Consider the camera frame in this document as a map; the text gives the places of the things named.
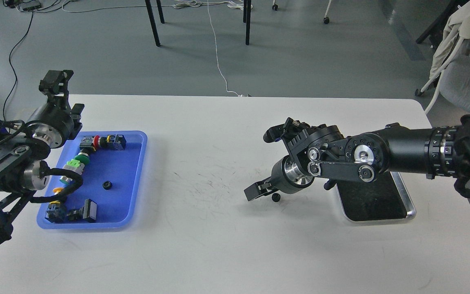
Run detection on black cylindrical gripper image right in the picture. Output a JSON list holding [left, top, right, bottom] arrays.
[[244, 156, 315, 201]]

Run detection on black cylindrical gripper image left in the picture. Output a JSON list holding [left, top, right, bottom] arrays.
[[26, 69, 85, 148]]

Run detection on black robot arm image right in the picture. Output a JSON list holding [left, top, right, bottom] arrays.
[[244, 115, 470, 201]]

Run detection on blue plastic tray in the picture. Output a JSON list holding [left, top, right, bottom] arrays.
[[37, 131, 149, 229]]

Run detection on silver metal tray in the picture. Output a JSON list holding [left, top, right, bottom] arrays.
[[335, 172, 416, 225]]

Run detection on red emergency stop button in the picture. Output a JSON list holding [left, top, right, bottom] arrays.
[[80, 134, 126, 154]]

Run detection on black square push button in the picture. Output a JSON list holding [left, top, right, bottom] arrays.
[[67, 198, 98, 223]]

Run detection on black table legs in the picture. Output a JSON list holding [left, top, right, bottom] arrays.
[[144, 0, 253, 47]]

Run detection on grey office chair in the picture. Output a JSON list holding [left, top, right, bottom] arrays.
[[415, 0, 470, 115]]

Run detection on beige jacket on chair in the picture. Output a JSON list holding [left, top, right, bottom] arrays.
[[429, 1, 470, 82]]

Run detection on green push button switch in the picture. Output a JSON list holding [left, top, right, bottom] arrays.
[[63, 152, 90, 175]]

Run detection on black floor cable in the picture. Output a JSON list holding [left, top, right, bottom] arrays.
[[2, 12, 35, 121]]

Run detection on yellow push button switch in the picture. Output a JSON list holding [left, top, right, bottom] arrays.
[[45, 196, 67, 223]]

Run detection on white floor cable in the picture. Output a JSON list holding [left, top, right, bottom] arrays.
[[62, 0, 254, 98]]

